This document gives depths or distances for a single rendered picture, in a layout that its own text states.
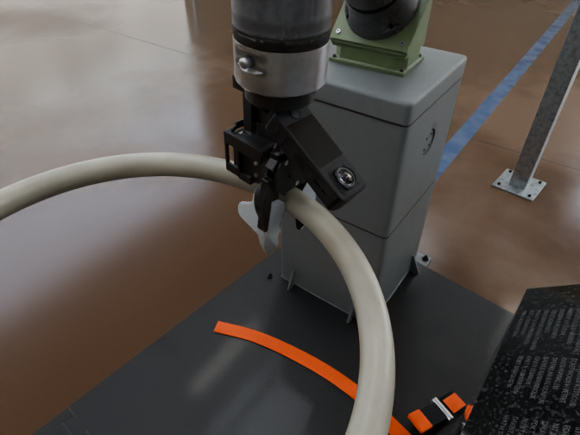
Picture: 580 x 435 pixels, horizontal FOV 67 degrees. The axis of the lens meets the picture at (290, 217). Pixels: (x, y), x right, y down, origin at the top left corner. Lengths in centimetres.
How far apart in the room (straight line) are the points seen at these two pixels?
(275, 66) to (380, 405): 29
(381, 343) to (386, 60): 94
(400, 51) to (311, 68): 80
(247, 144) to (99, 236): 167
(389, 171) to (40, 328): 132
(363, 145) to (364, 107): 11
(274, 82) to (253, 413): 116
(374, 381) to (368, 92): 85
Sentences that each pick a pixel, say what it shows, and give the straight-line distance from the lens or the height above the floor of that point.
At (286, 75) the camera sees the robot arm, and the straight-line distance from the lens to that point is 41.
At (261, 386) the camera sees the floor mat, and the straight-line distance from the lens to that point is 147.
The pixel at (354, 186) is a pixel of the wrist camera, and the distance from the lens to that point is 44.
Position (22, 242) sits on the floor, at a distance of 222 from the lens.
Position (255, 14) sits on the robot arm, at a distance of 39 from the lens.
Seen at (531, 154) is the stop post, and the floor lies 20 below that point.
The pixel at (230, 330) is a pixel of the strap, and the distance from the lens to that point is 159.
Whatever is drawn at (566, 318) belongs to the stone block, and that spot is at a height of 70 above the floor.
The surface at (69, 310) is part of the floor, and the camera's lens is 184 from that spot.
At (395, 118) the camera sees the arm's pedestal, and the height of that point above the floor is 80.
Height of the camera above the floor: 130
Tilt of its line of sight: 40 degrees down
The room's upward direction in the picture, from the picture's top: straight up
